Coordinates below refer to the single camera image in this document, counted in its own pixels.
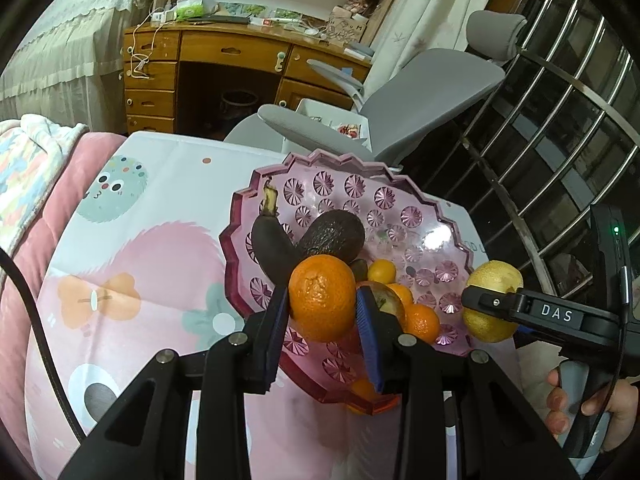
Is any pink quilt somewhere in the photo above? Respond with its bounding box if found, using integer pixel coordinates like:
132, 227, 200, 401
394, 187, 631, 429
1, 114, 125, 464

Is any blackened banana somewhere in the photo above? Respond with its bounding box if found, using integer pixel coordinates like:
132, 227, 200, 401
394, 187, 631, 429
250, 182, 302, 287

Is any small mandarin orange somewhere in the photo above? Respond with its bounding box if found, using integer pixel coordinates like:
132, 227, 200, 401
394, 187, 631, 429
404, 304, 440, 344

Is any black cable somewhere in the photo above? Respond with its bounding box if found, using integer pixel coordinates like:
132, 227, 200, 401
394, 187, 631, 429
0, 246, 89, 443

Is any white charger cable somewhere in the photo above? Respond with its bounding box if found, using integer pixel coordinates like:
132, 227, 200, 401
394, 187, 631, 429
127, 6, 170, 82

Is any small orange kumquat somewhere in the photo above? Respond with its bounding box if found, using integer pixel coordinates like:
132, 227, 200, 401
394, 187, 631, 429
387, 283, 413, 307

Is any yellow lemon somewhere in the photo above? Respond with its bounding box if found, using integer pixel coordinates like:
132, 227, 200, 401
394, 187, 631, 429
462, 260, 524, 344

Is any metal window grille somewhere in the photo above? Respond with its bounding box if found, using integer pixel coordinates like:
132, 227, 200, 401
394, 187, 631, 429
404, 0, 639, 304

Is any white lace cover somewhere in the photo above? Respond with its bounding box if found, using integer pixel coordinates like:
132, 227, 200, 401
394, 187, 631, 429
1, 0, 152, 133

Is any wooden desk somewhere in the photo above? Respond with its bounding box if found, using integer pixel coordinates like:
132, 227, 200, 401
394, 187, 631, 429
124, 0, 394, 138

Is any cartoon printed bed sheet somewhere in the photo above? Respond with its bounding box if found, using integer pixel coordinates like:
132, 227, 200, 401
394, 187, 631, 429
24, 130, 551, 480

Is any grey office chair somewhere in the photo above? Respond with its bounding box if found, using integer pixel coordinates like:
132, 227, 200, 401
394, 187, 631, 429
224, 10, 527, 167

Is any person's right hand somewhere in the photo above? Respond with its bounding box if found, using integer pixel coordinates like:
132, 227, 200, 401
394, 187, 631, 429
544, 368, 636, 453

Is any white floral curtain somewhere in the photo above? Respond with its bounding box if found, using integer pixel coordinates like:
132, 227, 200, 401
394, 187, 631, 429
364, 0, 489, 94

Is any white storage box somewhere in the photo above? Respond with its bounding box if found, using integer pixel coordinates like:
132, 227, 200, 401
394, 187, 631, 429
295, 99, 371, 151

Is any large orange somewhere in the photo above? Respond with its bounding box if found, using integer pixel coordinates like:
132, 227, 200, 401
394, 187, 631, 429
288, 255, 356, 342

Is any small yellow kumquat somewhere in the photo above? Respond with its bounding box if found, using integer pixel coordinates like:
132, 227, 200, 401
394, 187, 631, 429
368, 259, 397, 284

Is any pink plastic fruit tray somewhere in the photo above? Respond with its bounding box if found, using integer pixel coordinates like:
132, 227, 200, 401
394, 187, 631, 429
218, 147, 476, 416

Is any doll with brown hair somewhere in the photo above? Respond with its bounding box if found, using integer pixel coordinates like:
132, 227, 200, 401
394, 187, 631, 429
343, 0, 380, 18

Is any dark avocado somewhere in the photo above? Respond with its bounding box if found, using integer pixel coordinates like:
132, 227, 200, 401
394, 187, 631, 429
297, 210, 366, 263

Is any green tissue pack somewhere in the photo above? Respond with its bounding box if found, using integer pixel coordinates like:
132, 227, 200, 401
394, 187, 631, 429
175, 0, 205, 22

